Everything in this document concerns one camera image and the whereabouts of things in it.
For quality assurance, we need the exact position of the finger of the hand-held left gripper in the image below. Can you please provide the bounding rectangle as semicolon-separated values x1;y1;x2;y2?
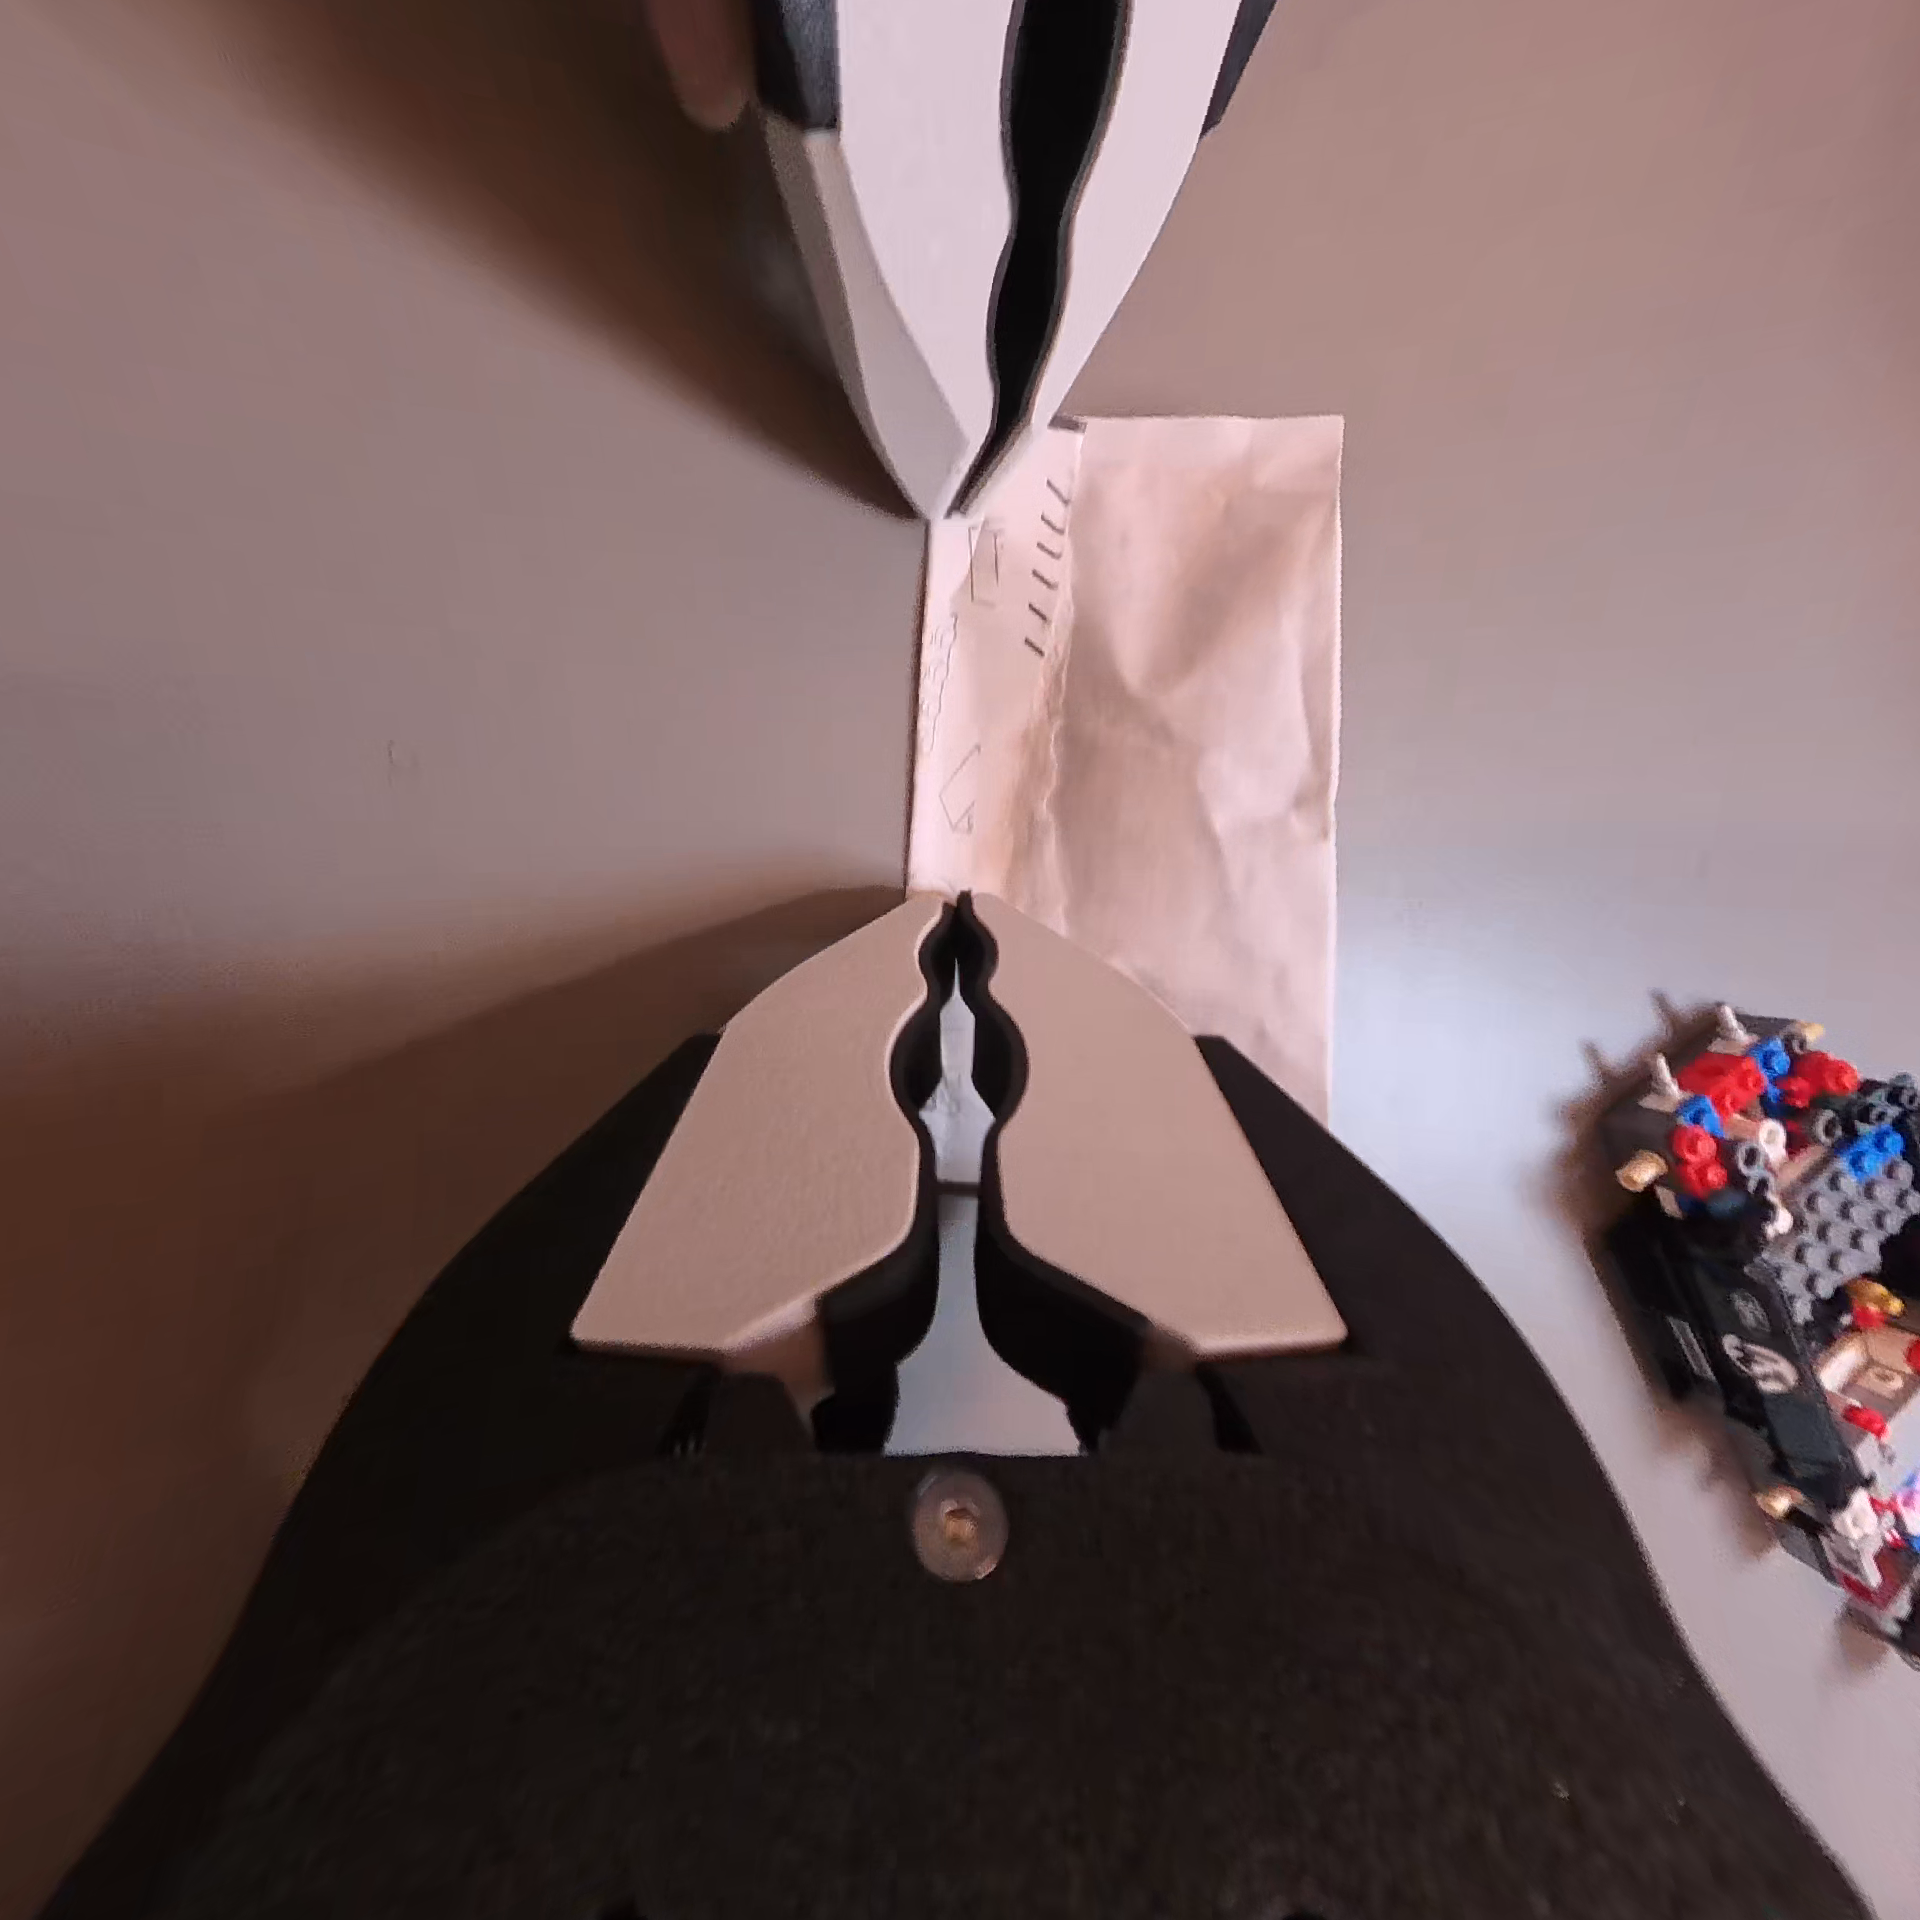
761;0;1033;521
955;0;1243;513

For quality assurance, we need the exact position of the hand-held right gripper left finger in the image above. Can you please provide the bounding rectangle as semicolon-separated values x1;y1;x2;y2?
570;899;960;1454

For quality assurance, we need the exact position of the printed white paper bag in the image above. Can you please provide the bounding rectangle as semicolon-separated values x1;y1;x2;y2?
904;414;1346;1203

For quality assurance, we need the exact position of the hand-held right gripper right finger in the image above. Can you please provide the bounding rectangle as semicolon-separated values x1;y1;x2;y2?
953;891;1349;1454

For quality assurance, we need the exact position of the lego car model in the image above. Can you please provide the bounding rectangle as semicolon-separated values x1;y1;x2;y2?
1589;998;1920;1668

